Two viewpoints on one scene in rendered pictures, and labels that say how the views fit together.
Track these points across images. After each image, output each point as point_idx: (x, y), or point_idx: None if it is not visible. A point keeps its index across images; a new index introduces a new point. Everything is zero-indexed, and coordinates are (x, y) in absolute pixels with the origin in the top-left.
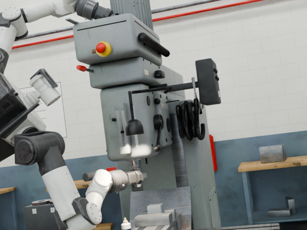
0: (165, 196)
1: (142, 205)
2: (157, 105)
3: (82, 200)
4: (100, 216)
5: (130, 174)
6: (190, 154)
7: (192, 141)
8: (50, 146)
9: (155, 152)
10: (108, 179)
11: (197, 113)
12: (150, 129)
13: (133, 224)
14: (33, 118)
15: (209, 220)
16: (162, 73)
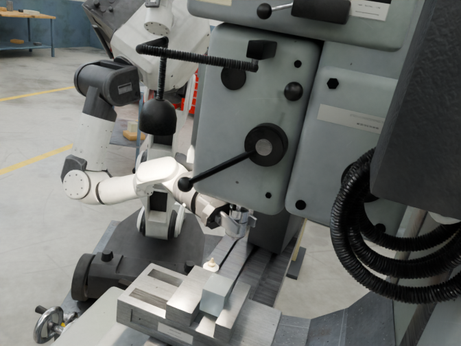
0: (379, 338)
1: (365, 311)
2: (308, 105)
3: (73, 162)
4: (76, 193)
5: (198, 200)
6: (438, 323)
7: (457, 296)
8: (90, 84)
9: (227, 198)
10: (153, 174)
11: (341, 191)
12: (212, 143)
13: (337, 316)
14: (123, 47)
15: None
16: (309, 6)
